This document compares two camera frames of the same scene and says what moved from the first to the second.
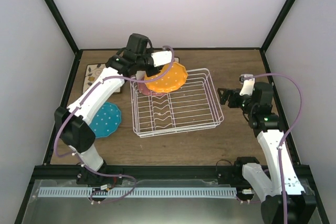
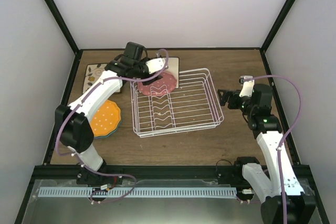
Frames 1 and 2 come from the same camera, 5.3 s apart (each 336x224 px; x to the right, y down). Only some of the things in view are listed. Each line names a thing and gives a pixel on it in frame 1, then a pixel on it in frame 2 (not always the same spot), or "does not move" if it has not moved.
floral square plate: x=92 y=71 does not move
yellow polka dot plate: x=174 y=80 -> x=106 y=118
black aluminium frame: x=46 y=171 does not move
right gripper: x=233 y=93 does not move
